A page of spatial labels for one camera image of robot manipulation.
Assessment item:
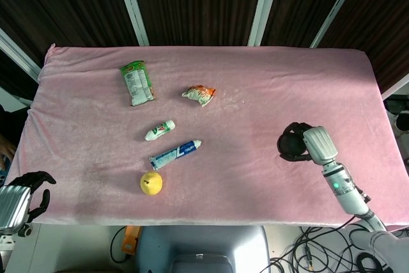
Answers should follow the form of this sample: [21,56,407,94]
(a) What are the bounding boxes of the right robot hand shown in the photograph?
[282,121,339,166]

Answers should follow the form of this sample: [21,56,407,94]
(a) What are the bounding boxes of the black cable yellow connector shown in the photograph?
[303,242,316,271]

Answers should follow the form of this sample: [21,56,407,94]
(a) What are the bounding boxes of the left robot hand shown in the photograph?
[0,171,58,234]

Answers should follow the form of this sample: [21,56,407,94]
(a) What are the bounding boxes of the green snack packet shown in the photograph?
[120,59,157,107]

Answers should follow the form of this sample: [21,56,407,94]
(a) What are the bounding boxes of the pink plush table cloth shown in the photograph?
[12,44,409,232]

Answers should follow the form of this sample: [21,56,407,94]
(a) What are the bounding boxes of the yellow pear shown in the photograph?
[139,171,164,196]

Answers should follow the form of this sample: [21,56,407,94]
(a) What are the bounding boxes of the crumpled orange white packet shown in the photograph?
[181,84,217,108]

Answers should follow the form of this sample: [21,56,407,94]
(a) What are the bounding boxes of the black white equipment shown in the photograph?
[383,97,409,142]

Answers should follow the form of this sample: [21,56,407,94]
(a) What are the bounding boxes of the orange plastic part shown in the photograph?
[123,226,142,255]

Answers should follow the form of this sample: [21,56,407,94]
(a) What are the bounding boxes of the white frame post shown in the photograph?
[0,27,42,84]
[381,73,409,100]
[309,0,366,49]
[247,0,284,47]
[112,0,150,47]

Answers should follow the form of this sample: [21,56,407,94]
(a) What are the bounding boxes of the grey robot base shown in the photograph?
[134,225,271,273]

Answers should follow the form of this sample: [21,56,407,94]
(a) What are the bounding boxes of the small white bottle green print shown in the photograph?
[144,119,176,142]

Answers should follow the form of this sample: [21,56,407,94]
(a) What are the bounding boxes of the black faceted round object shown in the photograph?
[277,130,310,162]

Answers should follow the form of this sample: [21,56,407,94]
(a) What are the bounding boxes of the blue white toothpaste tube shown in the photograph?
[148,139,203,171]

